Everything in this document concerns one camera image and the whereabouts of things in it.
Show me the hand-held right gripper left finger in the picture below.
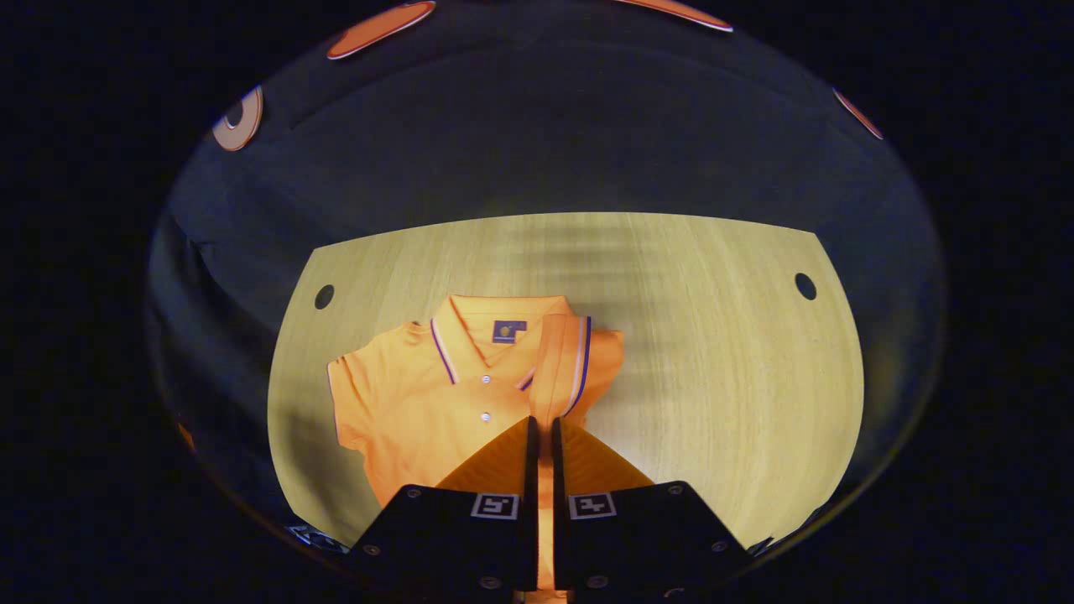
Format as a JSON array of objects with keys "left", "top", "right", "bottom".
[{"left": 348, "top": 415, "right": 540, "bottom": 592}]

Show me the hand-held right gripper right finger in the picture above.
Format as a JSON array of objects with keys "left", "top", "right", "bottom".
[{"left": 551, "top": 417, "right": 756, "bottom": 592}]

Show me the orange T-shirt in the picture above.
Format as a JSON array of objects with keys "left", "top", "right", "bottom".
[{"left": 326, "top": 294, "right": 626, "bottom": 604}]

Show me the dark patterned cloth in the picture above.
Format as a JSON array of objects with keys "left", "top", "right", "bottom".
[{"left": 285, "top": 522, "right": 352, "bottom": 556}]

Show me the black backdrop cloth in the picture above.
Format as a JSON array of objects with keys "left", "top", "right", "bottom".
[{"left": 143, "top": 0, "right": 949, "bottom": 546}]

